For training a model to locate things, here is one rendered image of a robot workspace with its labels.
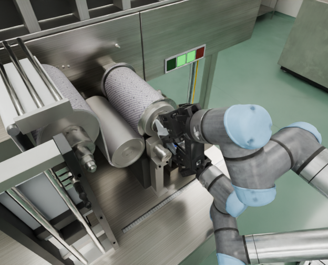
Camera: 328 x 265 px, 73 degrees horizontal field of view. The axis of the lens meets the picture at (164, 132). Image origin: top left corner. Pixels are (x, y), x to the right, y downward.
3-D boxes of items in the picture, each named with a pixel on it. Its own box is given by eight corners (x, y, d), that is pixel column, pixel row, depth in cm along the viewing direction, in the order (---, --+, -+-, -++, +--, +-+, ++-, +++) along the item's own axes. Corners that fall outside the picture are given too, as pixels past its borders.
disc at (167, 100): (140, 145, 72) (136, 110, 61) (139, 144, 72) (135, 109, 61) (175, 125, 78) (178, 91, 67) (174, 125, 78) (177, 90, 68)
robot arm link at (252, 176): (298, 184, 44) (284, 133, 41) (259, 216, 39) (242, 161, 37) (265, 176, 51) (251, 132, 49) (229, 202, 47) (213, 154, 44)
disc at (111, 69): (105, 105, 85) (96, 70, 75) (104, 104, 86) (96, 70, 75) (137, 91, 92) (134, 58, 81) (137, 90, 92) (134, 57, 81)
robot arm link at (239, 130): (252, 162, 36) (236, 112, 34) (207, 154, 45) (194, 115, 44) (281, 141, 39) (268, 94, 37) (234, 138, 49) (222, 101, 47)
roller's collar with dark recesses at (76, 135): (72, 167, 51) (63, 150, 46) (63, 150, 54) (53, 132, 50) (98, 153, 54) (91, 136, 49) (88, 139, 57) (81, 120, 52)
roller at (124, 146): (115, 173, 72) (108, 150, 63) (83, 128, 86) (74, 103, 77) (146, 155, 77) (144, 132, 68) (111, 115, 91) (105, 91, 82)
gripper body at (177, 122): (178, 103, 61) (206, 99, 50) (190, 132, 63) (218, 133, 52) (155, 115, 58) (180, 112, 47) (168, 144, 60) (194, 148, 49)
